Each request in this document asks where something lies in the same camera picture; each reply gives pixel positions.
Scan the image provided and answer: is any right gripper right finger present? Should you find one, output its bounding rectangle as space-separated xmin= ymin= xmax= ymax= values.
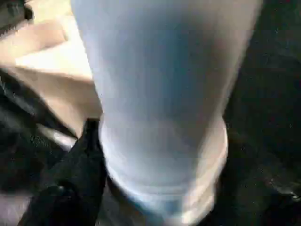
xmin=211 ymin=135 xmax=301 ymax=226

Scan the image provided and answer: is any white plastic table leg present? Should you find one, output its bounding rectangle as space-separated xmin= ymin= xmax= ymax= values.
xmin=70 ymin=0 xmax=264 ymax=226

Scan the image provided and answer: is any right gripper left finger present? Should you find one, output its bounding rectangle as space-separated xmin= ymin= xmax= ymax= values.
xmin=23 ymin=117 xmax=108 ymax=226

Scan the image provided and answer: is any white plastic table top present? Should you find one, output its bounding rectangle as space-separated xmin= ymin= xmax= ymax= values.
xmin=0 ymin=0 xmax=104 ymax=140

